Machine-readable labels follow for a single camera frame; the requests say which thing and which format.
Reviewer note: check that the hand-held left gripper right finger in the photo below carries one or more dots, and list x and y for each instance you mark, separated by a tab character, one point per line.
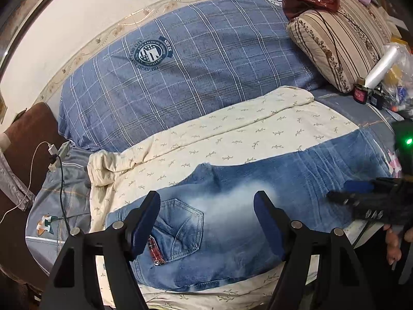
267	226

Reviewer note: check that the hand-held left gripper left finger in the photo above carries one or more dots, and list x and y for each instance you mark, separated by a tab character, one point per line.
146	222

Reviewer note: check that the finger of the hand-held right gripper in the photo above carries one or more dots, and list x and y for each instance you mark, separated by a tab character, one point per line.
358	187
342	197

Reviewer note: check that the blue denim pants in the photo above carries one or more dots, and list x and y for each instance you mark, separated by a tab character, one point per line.
226	226

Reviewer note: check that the person's right hand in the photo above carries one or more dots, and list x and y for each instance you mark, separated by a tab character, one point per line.
392	243

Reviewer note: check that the dark bottle with blue label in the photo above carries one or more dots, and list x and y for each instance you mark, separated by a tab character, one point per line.
377	98

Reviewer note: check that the dark bottle with red label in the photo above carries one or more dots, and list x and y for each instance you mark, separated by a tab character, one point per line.
360	92

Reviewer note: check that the cream leaf-print blanket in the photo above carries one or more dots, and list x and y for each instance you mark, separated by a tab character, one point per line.
226	129

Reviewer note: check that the grey power strip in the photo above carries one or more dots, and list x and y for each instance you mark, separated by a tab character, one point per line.
61	156

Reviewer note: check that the clear bag of small goods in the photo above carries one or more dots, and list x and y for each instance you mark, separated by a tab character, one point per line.
400	84

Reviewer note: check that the white charger plug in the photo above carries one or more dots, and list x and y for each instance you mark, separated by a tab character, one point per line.
52	148

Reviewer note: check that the clear plastic film roll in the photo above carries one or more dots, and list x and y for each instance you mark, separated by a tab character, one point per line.
384	66

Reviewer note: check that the silver grey cloth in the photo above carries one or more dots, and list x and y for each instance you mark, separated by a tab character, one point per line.
16	184

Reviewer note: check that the beige striped pillow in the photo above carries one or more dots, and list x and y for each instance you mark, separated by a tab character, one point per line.
342	45

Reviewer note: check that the blue plaid pillow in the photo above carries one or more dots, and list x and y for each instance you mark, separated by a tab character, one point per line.
209	55

